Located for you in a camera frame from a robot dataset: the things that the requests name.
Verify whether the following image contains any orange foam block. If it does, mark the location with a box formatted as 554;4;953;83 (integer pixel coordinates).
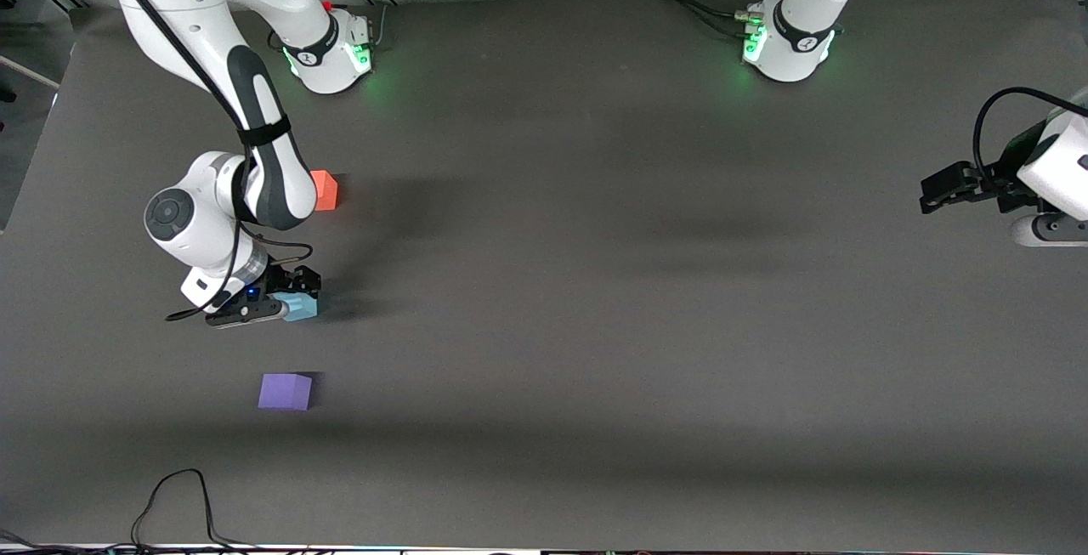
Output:
310;170;339;212

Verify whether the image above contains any purple foam block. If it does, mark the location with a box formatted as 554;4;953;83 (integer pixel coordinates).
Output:
258;372;314;411

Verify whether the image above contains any dark grey table mat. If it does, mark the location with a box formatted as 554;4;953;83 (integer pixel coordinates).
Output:
0;0;1088;552

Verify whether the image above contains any thin white rod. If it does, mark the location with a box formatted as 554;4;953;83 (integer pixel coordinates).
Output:
0;54;62;90

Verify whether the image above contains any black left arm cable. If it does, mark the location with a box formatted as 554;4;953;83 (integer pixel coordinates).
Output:
973;87;1088;184

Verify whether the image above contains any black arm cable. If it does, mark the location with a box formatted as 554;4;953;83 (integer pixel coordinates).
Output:
973;87;1088;184
100;0;315;323

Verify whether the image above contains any black looped cable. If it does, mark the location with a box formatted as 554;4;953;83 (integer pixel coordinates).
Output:
129;468;260;552

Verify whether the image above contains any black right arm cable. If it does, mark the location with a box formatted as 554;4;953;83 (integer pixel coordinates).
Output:
100;0;315;323

